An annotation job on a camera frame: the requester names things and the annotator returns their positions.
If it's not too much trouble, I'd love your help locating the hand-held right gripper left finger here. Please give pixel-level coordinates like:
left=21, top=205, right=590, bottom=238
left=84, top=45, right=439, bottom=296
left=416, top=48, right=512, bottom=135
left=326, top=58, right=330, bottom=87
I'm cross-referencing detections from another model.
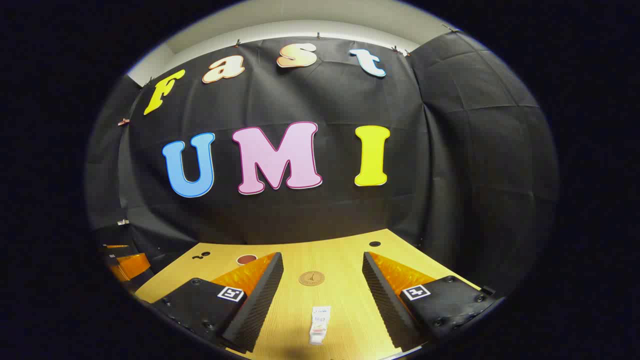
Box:
left=150, top=251, right=284, bottom=354

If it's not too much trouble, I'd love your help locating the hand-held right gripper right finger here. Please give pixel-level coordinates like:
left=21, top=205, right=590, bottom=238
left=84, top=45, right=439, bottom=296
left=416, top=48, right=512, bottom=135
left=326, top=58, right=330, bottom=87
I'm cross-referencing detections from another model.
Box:
left=362, top=251, right=497, bottom=352

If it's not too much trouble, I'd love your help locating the round cork coaster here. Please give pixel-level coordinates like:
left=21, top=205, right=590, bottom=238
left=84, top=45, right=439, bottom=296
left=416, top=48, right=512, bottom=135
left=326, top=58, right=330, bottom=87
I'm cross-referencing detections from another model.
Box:
left=298, top=270, right=326, bottom=287

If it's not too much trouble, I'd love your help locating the white toothpaste tube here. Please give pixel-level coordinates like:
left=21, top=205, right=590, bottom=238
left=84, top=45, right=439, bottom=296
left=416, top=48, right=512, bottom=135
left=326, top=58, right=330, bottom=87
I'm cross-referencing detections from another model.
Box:
left=308, top=305, right=332, bottom=346

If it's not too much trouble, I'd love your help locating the wooden desktop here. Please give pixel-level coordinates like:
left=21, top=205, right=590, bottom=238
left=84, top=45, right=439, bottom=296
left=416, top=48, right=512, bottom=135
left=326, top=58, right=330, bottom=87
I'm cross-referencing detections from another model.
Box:
left=134, top=228, right=483, bottom=360

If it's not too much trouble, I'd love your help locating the black backdrop cloth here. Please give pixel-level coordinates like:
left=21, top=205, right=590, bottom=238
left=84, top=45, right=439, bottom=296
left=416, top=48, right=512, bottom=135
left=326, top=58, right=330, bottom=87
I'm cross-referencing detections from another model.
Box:
left=85, top=30, right=560, bottom=301

